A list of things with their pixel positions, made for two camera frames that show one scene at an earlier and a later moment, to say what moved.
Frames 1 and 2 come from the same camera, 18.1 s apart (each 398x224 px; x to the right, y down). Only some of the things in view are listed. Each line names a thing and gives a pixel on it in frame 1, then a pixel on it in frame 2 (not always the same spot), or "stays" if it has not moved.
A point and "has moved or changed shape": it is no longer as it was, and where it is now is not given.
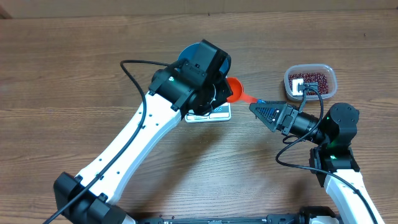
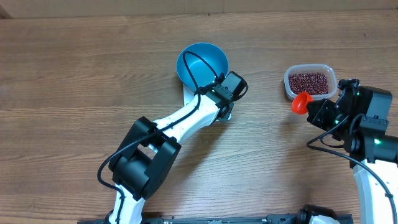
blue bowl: x=201 y=55 stays
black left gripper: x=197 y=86 to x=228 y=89
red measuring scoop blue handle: x=237 y=89 has moved or changed shape
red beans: x=311 y=77 stays
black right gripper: x=286 y=118 to x=315 y=112
